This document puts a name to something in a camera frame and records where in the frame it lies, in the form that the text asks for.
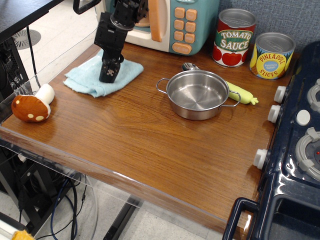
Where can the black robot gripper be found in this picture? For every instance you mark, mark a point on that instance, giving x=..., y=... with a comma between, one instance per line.
x=110, y=38

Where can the light blue cloth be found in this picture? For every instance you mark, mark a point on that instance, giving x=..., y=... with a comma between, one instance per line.
x=85, y=78

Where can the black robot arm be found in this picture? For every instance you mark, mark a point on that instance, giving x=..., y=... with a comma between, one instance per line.
x=128, y=12

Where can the stainless steel pot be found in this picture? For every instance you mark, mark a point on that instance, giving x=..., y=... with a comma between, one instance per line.
x=196, y=95

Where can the metal spoon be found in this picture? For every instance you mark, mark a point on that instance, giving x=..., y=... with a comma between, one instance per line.
x=190, y=67

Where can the brown plush mushroom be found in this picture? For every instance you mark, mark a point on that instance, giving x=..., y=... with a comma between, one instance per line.
x=34, y=108

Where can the teal toy microwave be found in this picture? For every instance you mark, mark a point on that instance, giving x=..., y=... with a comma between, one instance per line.
x=176, y=26

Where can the tomato sauce can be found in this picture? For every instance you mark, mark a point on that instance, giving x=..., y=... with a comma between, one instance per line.
x=234, y=32

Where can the yellow-green toy vegetable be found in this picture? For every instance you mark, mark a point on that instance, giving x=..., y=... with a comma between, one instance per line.
x=243, y=96

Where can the pineapple slices can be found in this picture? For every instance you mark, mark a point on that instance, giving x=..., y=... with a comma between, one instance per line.
x=272, y=54

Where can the white stove knob middle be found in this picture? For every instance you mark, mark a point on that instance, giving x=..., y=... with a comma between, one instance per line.
x=273, y=113

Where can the white stove knob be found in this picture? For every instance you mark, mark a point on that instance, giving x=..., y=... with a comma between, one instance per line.
x=279, y=94
x=273, y=113
x=260, y=157

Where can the white stove knob upper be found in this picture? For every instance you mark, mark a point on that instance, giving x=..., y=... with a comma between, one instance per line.
x=279, y=94

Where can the white stove knob lower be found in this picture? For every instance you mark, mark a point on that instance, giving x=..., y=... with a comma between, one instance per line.
x=260, y=157

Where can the dark blue toy stove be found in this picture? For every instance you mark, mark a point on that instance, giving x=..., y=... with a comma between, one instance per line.
x=288, y=205

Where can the black desk frame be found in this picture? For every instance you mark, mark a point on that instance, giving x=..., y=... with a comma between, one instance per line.
x=15, y=15

